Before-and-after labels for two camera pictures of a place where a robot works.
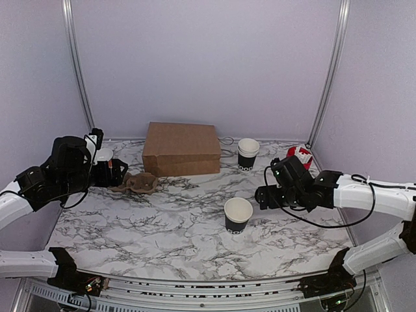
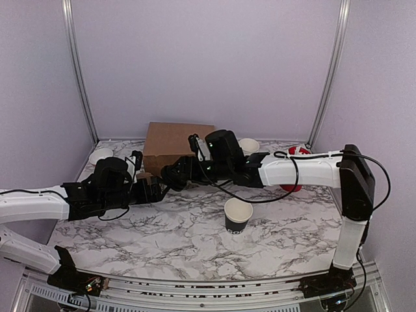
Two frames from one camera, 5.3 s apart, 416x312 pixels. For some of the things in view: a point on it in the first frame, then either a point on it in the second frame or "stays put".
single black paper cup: (238, 210) stays put
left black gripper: (106, 181) to (156, 195)
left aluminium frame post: (67, 15) stays put
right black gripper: (273, 202) to (184, 162)
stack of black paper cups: (247, 149) stays put
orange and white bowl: (104, 154) stays put
